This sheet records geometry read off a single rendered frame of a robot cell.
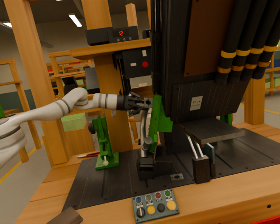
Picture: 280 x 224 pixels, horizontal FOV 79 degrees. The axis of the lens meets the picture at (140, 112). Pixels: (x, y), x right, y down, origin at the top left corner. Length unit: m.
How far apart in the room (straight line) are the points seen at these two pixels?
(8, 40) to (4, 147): 11.66
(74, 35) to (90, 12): 10.03
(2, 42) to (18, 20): 11.19
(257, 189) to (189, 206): 0.26
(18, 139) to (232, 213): 0.76
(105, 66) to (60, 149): 0.59
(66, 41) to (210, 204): 10.91
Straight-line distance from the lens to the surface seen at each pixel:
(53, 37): 11.39
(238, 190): 0.79
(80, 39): 11.04
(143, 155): 0.83
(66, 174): 1.11
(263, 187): 0.83
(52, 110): 0.73
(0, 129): 0.67
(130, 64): 0.96
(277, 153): 1.08
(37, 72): 1.15
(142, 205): 0.67
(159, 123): 0.75
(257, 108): 1.46
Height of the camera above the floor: 1.39
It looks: 14 degrees down
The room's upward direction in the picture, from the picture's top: 9 degrees counter-clockwise
